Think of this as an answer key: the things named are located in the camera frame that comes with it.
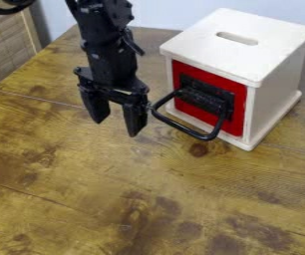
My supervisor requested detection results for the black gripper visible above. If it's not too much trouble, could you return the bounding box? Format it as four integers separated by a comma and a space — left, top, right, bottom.
75, 33, 150, 137

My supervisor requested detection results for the black metal drawer handle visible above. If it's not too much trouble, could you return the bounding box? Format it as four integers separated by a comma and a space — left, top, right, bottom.
147, 74, 237, 141

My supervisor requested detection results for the red wooden drawer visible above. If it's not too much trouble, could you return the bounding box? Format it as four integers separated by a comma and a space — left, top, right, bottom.
171, 60, 248, 136

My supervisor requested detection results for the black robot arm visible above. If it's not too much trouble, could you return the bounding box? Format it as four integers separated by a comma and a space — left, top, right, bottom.
66, 0, 150, 137

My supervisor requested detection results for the white wooden box cabinet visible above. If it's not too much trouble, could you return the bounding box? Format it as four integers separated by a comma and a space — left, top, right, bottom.
153, 8, 305, 150

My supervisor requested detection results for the wooden panel at left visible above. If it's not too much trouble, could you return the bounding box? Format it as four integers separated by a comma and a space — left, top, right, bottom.
0, 0, 42, 82

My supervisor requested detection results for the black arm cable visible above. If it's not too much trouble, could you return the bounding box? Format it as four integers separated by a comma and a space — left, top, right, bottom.
0, 0, 36, 16

